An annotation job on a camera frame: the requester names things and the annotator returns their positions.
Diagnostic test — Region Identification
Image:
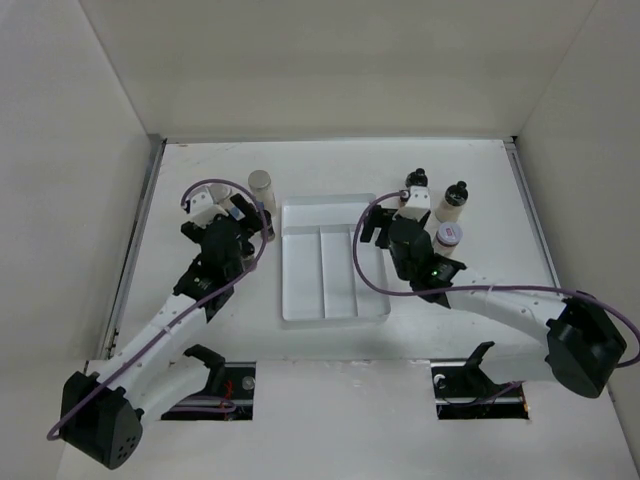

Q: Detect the pink cap spice bottle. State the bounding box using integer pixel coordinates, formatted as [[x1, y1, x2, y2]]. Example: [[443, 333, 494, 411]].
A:
[[432, 222, 463, 257]]

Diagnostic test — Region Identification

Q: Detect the small black cap spice jar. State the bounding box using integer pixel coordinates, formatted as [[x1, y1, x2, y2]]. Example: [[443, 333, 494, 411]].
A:
[[256, 209, 275, 242]]

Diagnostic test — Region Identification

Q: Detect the black top brown grinder bottle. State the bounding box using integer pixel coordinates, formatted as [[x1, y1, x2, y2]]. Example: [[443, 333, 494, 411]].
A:
[[405, 168, 429, 192]]

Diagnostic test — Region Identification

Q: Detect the silver lid white bottle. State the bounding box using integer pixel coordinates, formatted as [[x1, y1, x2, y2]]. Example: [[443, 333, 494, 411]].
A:
[[248, 170, 277, 216]]

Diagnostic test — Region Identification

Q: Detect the white cap blue label bottle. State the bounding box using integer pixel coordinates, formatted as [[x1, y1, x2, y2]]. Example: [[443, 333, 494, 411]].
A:
[[208, 183, 244, 220]]

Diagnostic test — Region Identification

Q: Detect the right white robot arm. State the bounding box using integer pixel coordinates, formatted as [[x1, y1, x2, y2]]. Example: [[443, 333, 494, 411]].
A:
[[352, 203, 627, 398]]

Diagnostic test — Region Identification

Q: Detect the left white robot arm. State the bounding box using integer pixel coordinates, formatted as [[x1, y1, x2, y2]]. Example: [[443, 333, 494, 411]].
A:
[[48, 206, 271, 470]]

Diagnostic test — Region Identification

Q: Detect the black top white grinder bottle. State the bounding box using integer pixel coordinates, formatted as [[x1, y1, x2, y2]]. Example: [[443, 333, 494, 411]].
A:
[[435, 180, 469, 223]]

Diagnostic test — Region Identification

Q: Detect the white divided organizer tray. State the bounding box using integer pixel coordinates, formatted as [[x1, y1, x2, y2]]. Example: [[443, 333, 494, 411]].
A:
[[280, 193, 391, 328]]

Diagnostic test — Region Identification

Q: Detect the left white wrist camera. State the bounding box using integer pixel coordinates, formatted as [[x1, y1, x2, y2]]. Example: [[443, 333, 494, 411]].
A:
[[186, 186, 229, 228]]

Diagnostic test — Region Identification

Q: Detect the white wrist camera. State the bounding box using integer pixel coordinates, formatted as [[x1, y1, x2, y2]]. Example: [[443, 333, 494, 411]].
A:
[[186, 186, 229, 228], [396, 186, 431, 221]]

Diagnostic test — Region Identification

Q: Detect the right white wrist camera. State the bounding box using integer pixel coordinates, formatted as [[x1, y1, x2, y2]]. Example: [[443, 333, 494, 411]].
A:
[[396, 186, 431, 221]]

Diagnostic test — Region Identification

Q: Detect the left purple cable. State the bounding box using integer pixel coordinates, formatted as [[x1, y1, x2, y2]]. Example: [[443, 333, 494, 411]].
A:
[[46, 178, 269, 442]]

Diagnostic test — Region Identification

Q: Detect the purple cable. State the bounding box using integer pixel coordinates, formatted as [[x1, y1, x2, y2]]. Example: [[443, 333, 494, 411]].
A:
[[352, 191, 640, 371], [46, 178, 269, 442]]

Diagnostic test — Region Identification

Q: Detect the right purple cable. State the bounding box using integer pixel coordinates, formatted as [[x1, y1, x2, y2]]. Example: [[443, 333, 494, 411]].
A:
[[352, 191, 640, 371]]

